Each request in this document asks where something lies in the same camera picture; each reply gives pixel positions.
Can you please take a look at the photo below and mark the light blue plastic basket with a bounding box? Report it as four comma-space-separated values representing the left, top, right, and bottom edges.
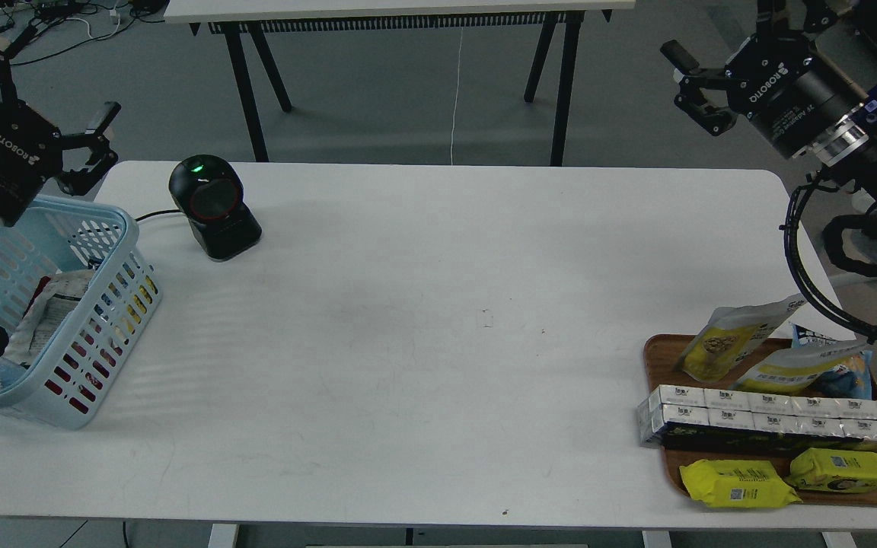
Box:
0, 196, 161, 429

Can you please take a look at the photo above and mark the brown wooden tray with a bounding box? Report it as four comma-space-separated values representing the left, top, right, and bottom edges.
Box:
643, 334, 877, 506

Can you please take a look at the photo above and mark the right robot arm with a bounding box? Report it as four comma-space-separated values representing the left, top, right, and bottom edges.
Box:
660, 1, 877, 343

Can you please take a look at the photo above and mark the yellow grey snack pouch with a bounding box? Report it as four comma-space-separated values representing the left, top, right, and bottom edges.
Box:
674, 294, 806, 383

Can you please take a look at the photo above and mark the silver boxed snack carton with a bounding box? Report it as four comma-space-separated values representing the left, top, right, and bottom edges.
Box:
636, 384, 877, 457

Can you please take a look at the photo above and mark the yellow snack pack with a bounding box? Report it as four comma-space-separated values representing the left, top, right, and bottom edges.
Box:
679, 459, 802, 508
784, 448, 877, 493

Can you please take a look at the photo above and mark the white snack bag in basket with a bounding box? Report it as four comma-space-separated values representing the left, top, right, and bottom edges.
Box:
4, 269, 95, 368

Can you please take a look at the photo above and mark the yellow snack pack right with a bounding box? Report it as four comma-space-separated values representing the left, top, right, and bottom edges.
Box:
784, 448, 877, 493

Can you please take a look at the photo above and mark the floor cables bundle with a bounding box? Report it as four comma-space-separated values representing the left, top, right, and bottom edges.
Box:
0, 0, 169, 68

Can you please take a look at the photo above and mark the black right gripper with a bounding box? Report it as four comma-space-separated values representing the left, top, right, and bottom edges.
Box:
661, 1, 868, 158

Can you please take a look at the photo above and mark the yellow blue snack pouch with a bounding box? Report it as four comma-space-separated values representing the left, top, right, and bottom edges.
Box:
729, 341, 872, 395

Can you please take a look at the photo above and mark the black barcode scanner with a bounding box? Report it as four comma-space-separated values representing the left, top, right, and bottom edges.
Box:
168, 154, 262, 263

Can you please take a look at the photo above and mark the yellow snack pack left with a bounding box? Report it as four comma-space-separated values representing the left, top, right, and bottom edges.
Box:
679, 459, 802, 508

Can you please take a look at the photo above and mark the white hanging cable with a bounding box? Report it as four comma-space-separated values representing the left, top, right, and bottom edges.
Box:
450, 29, 464, 166

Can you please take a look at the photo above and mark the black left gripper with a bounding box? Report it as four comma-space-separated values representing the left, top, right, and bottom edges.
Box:
0, 37, 122, 227

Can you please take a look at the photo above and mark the background white table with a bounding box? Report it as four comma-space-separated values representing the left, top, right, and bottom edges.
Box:
164, 1, 636, 167

